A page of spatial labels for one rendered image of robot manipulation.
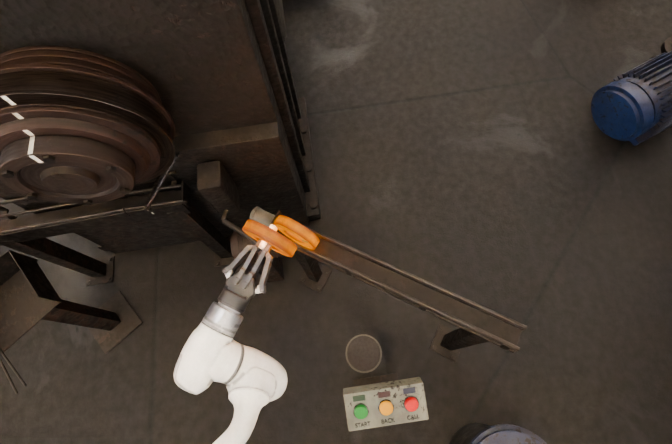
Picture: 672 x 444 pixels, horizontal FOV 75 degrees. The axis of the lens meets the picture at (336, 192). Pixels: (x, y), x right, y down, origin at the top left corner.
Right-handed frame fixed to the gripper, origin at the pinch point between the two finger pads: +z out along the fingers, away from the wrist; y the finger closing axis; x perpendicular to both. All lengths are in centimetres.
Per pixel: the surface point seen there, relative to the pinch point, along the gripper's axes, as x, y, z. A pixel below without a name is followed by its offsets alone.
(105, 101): 35, -35, 7
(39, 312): -29, -66, -52
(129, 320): -89, -68, -52
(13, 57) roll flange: 39, -58, 6
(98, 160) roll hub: 27.3, -34.7, -4.3
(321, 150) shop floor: -96, -29, 64
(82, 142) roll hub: 30.2, -38.3, -2.6
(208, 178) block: -12.8, -31.0, 9.9
